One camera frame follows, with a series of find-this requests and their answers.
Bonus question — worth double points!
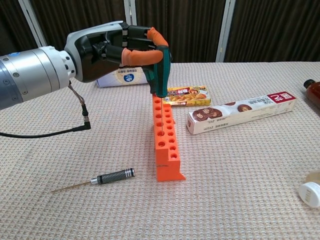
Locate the black silver precision screwdriver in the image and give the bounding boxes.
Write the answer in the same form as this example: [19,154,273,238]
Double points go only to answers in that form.
[50,168,137,194]

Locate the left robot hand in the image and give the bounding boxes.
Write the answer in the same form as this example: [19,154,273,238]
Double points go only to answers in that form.
[63,20,170,84]

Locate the dark partition panel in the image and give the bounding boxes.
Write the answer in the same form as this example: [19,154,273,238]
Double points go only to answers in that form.
[134,0,227,63]
[0,0,41,60]
[224,0,320,63]
[28,0,129,51]

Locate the orange tool holder block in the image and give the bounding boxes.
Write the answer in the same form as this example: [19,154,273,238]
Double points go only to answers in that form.
[152,93,187,182]

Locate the white partition post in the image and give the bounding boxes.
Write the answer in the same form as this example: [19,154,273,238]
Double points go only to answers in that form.
[215,0,236,63]
[123,0,139,26]
[17,0,49,49]

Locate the brown plastic bottle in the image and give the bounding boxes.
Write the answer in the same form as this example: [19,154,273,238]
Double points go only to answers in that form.
[303,78,320,112]

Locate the clear bottle white cap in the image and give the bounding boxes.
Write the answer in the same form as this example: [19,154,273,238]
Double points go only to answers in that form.
[297,169,320,208]

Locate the small green handle screwdriver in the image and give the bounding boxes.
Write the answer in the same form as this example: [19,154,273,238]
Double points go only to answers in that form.
[153,46,173,133]

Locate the yellow curry box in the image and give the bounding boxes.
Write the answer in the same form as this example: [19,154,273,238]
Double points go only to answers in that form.
[163,85,212,108]

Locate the blue tissue pack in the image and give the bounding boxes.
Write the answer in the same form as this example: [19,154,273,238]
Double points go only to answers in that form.
[95,64,152,89]

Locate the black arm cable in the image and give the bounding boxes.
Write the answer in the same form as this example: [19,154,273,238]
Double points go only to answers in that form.
[0,80,92,138]

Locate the white plastic wrap box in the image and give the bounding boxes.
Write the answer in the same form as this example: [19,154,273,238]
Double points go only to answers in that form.
[185,91,298,136]

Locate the beige woven table cloth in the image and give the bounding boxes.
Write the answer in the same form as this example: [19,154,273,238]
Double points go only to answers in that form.
[0,61,320,240]

